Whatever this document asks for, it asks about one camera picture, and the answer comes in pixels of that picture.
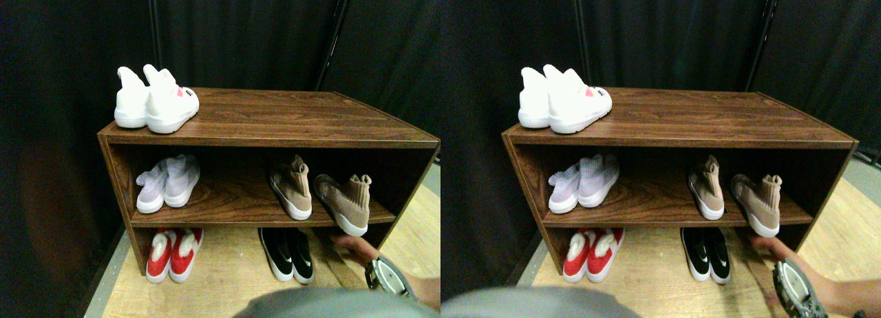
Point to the beige shoe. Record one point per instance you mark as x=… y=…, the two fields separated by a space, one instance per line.
x=292 y=193
x=707 y=193
x=347 y=204
x=760 y=204

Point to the lilac shoe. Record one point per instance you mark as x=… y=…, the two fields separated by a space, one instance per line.
x=564 y=194
x=181 y=184
x=151 y=194
x=597 y=184

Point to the curtain stand pole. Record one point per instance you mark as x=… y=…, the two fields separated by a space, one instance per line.
x=762 y=39
x=155 y=25
x=332 y=39

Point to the white shoe with red mark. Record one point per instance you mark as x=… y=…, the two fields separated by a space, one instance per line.
x=166 y=108
x=572 y=108

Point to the person's hand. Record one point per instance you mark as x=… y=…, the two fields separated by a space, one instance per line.
x=358 y=249
x=774 y=249

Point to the brown shoe rack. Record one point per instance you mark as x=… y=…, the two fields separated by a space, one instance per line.
x=275 y=118
x=688 y=118

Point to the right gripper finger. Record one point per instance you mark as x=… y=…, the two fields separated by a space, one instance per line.
x=389 y=278
x=798 y=294

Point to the black shoe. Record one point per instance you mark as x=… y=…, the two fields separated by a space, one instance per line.
x=720 y=256
x=695 y=255
x=301 y=256
x=275 y=255

